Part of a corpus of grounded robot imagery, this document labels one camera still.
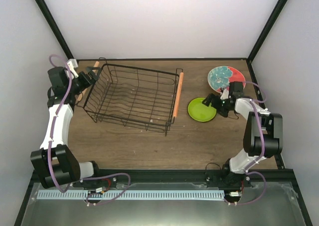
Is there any lime green plate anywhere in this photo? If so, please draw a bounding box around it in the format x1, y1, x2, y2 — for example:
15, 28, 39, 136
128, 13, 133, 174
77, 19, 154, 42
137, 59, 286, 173
187, 97, 217, 122

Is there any large red blue-flower plate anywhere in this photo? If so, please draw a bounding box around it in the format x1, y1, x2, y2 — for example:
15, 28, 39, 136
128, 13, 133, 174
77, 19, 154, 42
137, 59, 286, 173
207, 66, 246, 93

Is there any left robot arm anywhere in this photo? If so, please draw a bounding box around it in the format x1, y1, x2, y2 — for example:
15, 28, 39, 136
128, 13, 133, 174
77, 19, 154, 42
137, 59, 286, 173
30, 62, 102, 189

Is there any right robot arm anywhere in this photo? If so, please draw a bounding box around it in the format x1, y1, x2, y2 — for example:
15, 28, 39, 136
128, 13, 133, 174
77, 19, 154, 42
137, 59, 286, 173
202, 81, 283, 188

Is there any metal front panel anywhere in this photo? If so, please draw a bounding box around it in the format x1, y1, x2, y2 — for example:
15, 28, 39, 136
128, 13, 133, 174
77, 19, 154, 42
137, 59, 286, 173
22, 183, 305, 226

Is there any light blue slotted strip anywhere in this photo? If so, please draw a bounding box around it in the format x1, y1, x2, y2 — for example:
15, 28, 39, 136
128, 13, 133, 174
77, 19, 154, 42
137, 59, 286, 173
36, 190, 225, 201

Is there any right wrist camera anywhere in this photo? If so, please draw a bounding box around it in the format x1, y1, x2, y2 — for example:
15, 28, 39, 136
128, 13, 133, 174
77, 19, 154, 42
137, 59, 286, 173
220, 88, 229, 100

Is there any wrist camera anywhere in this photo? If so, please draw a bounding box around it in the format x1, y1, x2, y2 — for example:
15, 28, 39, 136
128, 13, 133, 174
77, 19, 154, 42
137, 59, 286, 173
66, 59, 78, 79
220, 88, 229, 100

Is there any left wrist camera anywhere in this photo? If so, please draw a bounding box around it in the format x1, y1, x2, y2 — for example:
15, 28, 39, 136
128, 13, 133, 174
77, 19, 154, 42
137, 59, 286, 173
66, 59, 78, 79

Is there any right wooden rack handle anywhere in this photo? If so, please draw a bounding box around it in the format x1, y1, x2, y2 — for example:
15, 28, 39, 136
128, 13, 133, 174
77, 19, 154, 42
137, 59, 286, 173
172, 72, 184, 118

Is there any black wire dish rack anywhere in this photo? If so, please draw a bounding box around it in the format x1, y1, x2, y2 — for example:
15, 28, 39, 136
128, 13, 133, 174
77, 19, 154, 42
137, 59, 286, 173
78, 58, 183, 134

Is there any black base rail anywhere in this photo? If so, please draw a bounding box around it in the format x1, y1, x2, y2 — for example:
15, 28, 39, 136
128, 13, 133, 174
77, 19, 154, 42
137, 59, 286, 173
73, 169, 297, 189

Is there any left black frame post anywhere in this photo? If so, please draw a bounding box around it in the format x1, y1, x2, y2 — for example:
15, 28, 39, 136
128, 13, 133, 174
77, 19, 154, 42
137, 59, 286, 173
35, 0, 74, 59

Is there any black frame post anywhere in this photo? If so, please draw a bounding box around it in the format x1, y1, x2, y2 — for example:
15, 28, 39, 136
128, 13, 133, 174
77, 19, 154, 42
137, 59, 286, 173
247, 0, 288, 63
35, 0, 74, 59

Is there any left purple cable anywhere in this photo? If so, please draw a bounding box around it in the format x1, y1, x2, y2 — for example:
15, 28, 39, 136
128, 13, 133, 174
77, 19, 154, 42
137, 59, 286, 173
48, 54, 132, 206

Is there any right black frame post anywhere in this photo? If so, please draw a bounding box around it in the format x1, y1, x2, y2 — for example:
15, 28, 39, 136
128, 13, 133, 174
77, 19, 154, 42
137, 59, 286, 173
247, 0, 288, 63

